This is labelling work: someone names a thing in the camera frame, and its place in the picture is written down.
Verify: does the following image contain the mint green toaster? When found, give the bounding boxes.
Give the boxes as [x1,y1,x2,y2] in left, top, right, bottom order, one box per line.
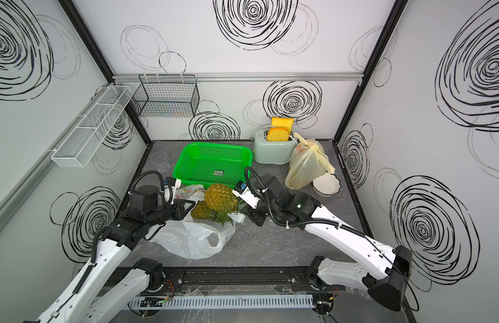
[253,126,298,165]

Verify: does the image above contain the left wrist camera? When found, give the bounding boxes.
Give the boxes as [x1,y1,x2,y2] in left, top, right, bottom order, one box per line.
[165,177,182,205]

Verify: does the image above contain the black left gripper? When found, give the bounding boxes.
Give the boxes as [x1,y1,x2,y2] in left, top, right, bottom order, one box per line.
[147,198,196,227]

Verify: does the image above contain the yellowish fruit print plastic bag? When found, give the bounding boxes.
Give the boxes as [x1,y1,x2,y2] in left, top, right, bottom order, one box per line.
[284,132,335,191]

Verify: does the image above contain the toast slice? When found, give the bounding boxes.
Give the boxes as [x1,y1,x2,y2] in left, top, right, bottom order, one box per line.
[266,127,290,142]
[272,117,294,133]

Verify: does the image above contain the front toast slice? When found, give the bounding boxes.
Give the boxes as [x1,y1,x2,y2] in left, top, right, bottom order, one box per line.
[266,127,290,142]

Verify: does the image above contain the clear plastic cup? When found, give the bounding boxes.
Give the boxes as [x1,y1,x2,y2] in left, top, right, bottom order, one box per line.
[151,152,171,173]

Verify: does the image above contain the green pineapple front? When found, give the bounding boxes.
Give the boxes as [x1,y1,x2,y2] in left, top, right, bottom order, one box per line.
[191,201,233,226]

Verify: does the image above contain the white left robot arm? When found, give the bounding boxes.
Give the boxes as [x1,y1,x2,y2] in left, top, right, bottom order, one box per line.
[37,172,195,322]

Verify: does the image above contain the green pineapple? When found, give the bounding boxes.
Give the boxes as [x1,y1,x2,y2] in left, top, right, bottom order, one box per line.
[204,183,239,214]
[191,201,233,226]

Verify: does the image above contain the white mesh wall shelf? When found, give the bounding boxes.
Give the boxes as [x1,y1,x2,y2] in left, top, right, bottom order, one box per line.
[51,86,133,168]

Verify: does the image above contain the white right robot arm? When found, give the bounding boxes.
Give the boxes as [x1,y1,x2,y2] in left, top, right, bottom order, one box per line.
[235,166,412,312]

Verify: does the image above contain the back toast slice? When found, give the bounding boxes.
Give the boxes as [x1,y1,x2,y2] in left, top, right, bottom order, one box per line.
[272,117,294,133]

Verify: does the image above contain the green plastic basket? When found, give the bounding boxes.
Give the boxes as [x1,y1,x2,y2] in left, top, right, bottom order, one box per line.
[173,142,253,188]

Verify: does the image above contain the white scalloped plate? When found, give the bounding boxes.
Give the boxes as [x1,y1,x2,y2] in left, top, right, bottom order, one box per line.
[312,172,341,197]

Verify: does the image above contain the black wire wall basket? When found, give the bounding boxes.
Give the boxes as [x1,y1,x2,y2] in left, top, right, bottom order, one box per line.
[132,74,200,118]

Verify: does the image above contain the grey slotted cable duct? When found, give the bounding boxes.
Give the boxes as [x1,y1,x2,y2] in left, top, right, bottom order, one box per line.
[124,295,315,312]

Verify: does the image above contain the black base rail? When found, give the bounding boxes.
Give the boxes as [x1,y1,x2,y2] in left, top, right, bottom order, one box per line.
[107,266,355,292]

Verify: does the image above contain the white bunny print plastic bag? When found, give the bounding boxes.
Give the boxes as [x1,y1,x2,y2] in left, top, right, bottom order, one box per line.
[145,184,245,260]

